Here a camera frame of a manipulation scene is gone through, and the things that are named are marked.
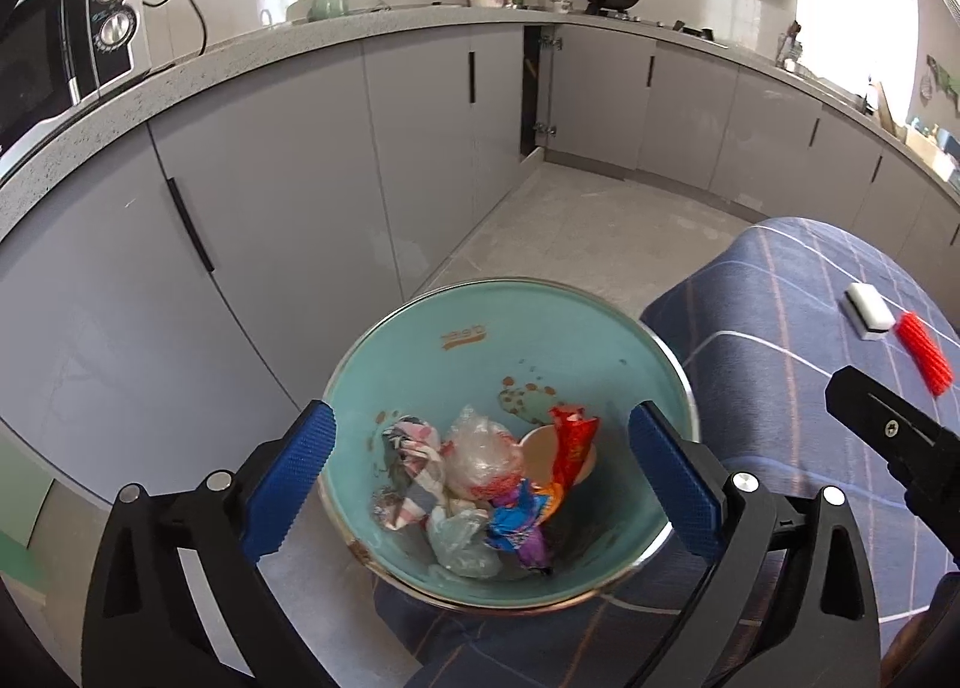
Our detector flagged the utensil holder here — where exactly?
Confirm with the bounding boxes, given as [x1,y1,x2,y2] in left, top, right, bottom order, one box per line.
[776,20,803,70]

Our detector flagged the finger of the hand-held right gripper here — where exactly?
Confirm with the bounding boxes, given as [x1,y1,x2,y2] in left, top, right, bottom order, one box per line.
[825,365,960,531]

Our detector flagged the white green plastic bag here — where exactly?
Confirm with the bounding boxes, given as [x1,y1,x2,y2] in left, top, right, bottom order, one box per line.
[426,504,502,580]

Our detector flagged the purple blue snack wrapper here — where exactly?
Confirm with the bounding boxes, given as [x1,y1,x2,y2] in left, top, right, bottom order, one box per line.
[486,478,565,576]

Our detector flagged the clear red-printed plastic bag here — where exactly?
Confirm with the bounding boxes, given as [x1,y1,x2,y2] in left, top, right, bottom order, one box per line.
[442,404,526,509]

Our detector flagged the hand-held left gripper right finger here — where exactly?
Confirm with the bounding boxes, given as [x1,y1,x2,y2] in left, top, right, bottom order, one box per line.
[628,400,882,688]

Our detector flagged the red ribbed plastic piece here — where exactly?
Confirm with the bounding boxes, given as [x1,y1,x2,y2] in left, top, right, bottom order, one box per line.
[896,311,955,398]

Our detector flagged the grey kitchen cabinets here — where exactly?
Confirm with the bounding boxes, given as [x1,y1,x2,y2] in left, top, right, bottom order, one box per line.
[0,8,960,509]

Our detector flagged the silver black microwave oven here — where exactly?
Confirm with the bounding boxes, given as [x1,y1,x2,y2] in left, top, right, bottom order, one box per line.
[0,0,155,156]

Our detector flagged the teal round bin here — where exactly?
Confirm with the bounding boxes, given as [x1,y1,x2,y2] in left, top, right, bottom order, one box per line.
[319,277,700,610]

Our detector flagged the wooden cutting board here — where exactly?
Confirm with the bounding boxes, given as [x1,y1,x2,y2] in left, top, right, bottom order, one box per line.
[866,80,897,126]

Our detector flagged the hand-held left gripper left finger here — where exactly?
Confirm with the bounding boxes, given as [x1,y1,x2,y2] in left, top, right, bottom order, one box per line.
[81,399,338,688]

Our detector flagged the red snack wrapper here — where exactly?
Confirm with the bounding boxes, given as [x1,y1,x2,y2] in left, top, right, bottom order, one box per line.
[547,405,602,490]

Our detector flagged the white sponge block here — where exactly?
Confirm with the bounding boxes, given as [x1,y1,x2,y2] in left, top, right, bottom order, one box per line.
[845,283,895,342]

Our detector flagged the bright window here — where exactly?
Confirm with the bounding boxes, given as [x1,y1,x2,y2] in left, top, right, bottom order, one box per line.
[795,0,920,89]

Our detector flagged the pink checkered wrapper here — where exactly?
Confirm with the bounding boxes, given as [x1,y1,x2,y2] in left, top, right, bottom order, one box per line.
[371,416,447,531]

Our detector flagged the blue plaid tablecloth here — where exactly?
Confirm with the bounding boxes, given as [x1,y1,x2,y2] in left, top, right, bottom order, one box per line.
[375,217,960,688]

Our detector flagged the black power cable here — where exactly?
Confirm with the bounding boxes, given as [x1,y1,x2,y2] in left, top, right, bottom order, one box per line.
[141,0,207,55]

